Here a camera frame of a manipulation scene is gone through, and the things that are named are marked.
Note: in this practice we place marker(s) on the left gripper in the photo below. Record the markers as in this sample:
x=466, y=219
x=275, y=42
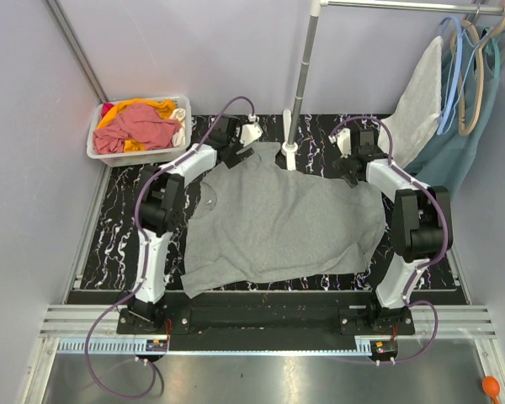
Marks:
x=239, y=156

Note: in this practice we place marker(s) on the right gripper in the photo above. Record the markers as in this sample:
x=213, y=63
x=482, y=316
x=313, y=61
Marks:
x=348, y=169

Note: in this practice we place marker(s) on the grey t shirt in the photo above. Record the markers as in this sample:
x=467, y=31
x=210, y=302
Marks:
x=259, y=223

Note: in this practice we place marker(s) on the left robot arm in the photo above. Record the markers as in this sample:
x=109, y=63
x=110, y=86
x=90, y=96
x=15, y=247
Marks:
x=161, y=196

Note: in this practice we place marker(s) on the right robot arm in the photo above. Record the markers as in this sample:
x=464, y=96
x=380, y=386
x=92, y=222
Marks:
x=420, y=222

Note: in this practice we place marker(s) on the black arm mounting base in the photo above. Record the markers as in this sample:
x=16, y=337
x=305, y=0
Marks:
x=269, y=322

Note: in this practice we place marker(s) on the metal clothes rack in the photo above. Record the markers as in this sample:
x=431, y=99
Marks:
x=291, y=116

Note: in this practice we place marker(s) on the white garment in basket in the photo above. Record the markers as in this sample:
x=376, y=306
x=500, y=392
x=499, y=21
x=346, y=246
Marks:
x=179, y=136

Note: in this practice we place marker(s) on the orange shirt in basket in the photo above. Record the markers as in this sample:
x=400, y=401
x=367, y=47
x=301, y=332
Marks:
x=147, y=107

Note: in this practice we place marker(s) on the white hanging cloth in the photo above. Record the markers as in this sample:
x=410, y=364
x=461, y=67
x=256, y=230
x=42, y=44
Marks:
x=408, y=130

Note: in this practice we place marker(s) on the pink shirt in basket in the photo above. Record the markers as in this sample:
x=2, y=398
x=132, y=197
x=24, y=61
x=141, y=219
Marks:
x=136, y=130

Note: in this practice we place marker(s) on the blue plastic hanger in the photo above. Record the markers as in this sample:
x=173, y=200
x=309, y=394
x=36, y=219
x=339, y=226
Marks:
x=452, y=97

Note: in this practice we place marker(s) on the white laundry basket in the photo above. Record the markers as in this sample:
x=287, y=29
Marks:
x=137, y=131

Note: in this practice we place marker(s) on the magenta garment in basket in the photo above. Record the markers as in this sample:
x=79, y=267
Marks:
x=106, y=107

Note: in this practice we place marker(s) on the teal hanging garment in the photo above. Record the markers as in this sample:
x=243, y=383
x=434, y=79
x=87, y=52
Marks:
x=446, y=159

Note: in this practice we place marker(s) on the beige plastic hanger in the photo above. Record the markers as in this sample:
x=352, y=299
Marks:
x=476, y=65

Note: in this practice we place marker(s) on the teal plastic hanger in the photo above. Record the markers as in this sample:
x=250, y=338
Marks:
x=492, y=59

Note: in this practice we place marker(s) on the orange ball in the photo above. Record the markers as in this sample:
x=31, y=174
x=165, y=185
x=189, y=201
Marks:
x=491, y=388

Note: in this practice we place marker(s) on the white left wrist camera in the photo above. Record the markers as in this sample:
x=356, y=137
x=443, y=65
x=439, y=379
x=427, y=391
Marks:
x=250, y=132

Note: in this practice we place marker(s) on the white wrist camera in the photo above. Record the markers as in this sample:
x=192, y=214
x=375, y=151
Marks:
x=250, y=132
x=342, y=139

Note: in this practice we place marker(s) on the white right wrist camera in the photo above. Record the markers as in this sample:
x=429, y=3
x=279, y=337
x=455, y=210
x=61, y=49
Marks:
x=342, y=139

